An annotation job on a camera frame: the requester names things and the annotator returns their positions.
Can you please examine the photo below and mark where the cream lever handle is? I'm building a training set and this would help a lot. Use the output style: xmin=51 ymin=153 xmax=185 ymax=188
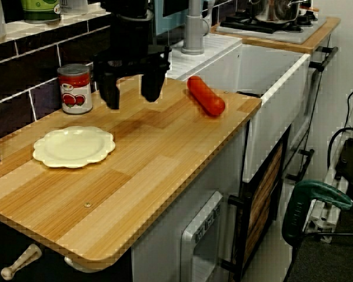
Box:
xmin=0 ymin=243 xmax=43 ymax=280

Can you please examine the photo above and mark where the red toy sausage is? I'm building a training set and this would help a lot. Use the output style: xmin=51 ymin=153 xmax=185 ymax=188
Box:
xmin=187 ymin=75 xmax=226 ymax=118

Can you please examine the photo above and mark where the wood slat cabinet door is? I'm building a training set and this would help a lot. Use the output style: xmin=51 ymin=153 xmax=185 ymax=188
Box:
xmin=241 ymin=126 xmax=292 ymax=280

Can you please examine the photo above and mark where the small white lidded container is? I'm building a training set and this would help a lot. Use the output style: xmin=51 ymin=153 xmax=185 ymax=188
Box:
xmin=59 ymin=0 xmax=89 ymax=16

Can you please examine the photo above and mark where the thick black cable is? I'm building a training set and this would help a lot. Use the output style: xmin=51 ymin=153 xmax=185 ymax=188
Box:
xmin=326 ymin=126 xmax=353 ymax=177

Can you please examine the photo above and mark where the grey dishwasher panel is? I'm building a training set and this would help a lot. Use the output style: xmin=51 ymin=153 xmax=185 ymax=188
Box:
xmin=181 ymin=190 xmax=224 ymax=282

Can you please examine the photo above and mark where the green vegetable can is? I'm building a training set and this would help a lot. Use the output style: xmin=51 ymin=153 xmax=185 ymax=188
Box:
xmin=19 ymin=0 xmax=61 ymax=25

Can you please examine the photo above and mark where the steel cooking pot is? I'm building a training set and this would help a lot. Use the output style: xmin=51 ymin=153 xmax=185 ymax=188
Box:
xmin=248 ymin=0 xmax=308 ymax=26

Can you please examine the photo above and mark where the black bar handle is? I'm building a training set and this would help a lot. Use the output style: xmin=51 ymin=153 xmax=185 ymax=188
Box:
xmin=222 ymin=193 xmax=254 ymax=274
xmin=287 ymin=149 xmax=315 ymax=183
xmin=308 ymin=46 xmax=339 ymax=73

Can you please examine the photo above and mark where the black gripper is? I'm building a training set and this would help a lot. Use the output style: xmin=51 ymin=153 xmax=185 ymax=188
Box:
xmin=92 ymin=13 xmax=173 ymax=110

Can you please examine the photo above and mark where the tomato soup can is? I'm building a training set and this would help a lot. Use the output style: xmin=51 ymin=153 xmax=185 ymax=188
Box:
xmin=56 ymin=63 xmax=94 ymax=115

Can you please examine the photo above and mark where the white kitchen cabinet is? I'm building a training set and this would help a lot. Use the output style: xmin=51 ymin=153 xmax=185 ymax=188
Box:
xmin=131 ymin=122 xmax=249 ymax=282

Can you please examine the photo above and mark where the cream hook handle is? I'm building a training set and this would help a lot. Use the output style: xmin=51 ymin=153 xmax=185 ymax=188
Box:
xmin=64 ymin=255 xmax=118 ymax=273

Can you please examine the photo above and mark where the white toy sink unit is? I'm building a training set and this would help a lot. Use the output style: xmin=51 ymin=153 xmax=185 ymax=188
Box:
xmin=157 ymin=32 xmax=311 ymax=183

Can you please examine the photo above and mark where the green power drill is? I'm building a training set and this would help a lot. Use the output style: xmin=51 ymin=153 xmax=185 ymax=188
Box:
xmin=282 ymin=179 xmax=353 ymax=241

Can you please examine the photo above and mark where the cream scalloped plate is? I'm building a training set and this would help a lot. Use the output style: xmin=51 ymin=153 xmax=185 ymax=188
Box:
xmin=32 ymin=126 xmax=117 ymax=169

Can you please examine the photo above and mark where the grey toy stove top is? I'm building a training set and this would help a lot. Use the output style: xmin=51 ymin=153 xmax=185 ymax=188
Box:
xmin=216 ymin=10 xmax=327 ymax=42

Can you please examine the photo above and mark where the grey toy faucet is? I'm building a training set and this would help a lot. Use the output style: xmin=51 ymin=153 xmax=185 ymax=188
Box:
xmin=181 ymin=0 xmax=210 ymax=56

